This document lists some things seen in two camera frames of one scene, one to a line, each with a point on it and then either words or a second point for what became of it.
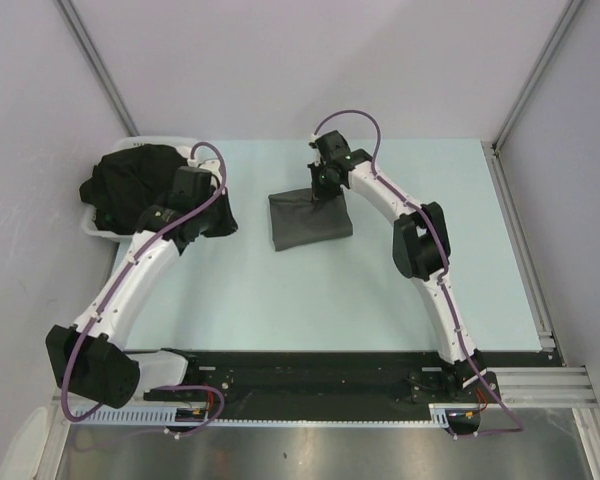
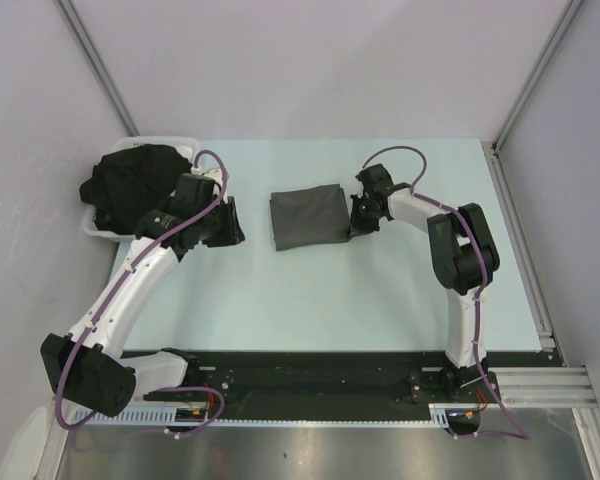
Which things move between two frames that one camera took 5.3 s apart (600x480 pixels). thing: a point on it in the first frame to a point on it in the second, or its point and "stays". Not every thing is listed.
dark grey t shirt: [298, 219] stays
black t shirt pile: [127, 182] stays
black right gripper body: [322, 184] to [364, 218]
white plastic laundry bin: [89, 222] stays
